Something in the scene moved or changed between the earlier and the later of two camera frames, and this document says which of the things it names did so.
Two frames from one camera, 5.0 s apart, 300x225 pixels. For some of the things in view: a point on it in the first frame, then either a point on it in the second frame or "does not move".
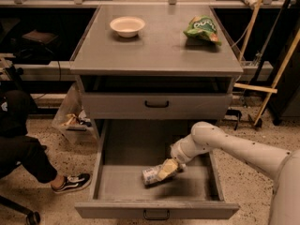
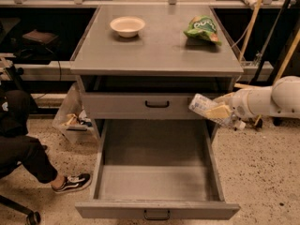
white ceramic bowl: (127, 26) does not move
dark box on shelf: (41, 37) does not move
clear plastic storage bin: (71, 118) does not move
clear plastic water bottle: (150, 175) to (202, 105)
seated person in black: (28, 152) does not move
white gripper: (178, 154) to (240, 105)
